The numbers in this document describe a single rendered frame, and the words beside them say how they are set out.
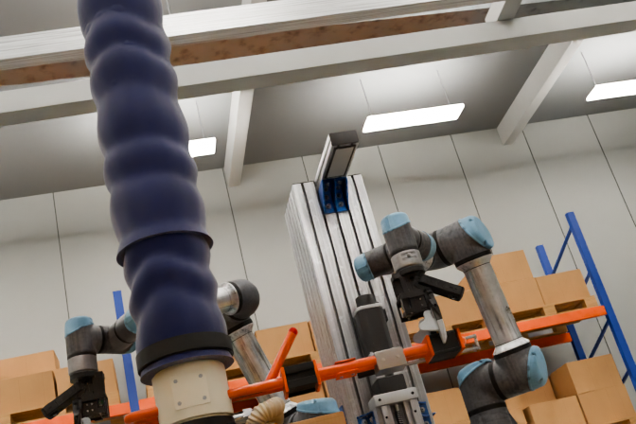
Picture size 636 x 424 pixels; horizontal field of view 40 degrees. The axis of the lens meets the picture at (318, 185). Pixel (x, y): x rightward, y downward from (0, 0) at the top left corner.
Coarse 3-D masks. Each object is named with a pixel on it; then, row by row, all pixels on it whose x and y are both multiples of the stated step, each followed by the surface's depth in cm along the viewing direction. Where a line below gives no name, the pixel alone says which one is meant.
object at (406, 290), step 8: (400, 272) 217; (408, 272) 216; (416, 272) 217; (424, 272) 219; (392, 280) 218; (400, 280) 216; (408, 280) 217; (416, 280) 217; (400, 288) 217; (408, 288) 216; (416, 288) 216; (424, 288) 216; (400, 296) 213; (408, 296) 213; (416, 296) 213; (424, 296) 213; (400, 304) 219; (408, 304) 213; (416, 304) 213; (424, 304) 213; (408, 312) 211; (416, 312) 211; (408, 320) 217
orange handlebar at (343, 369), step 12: (408, 348) 207; (420, 348) 207; (348, 360) 205; (360, 360) 205; (372, 360) 205; (408, 360) 210; (324, 372) 203; (336, 372) 204; (348, 372) 204; (360, 372) 209; (252, 384) 201; (264, 384) 201; (276, 384) 202; (228, 396) 200; (240, 396) 201; (252, 396) 204; (156, 408) 198; (132, 420) 197; (144, 420) 200
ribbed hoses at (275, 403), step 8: (272, 400) 192; (280, 400) 193; (256, 408) 190; (264, 408) 190; (272, 408) 191; (280, 408) 192; (248, 416) 191; (256, 416) 189; (264, 416) 190; (272, 416) 191; (280, 416) 203
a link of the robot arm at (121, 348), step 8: (104, 328) 235; (112, 328) 233; (104, 336) 234; (112, 336) 233; (104, 344) 234; (112, 344) 234; (120, 344) 233; (128, 344) 234; (104, 352) 235; (112, 352) 237; (120, 352) 238; (128, 352) 240
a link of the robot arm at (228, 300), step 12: (228, 288) 251; (240, 288) 252; (252, 288) 256; (228, 300) 249; (240, 300) 251; (252, 300) 255; (228, 312) 252; (240, 312) 255; (252, 312) 259; (120, 324) 230; (132, 324) 226; (120, 336) 231; (132, 336) 229
